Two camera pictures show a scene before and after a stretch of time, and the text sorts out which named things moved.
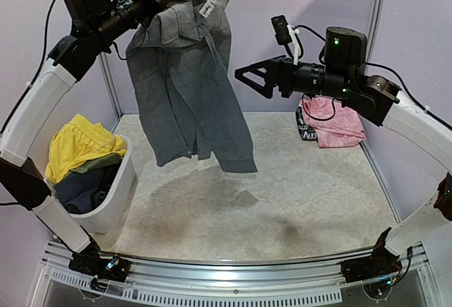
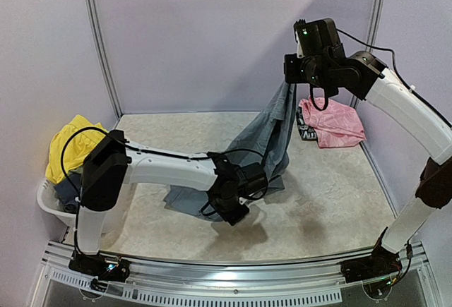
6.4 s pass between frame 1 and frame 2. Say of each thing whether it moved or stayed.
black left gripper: moved
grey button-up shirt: moved
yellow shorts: stayed
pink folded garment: stayed
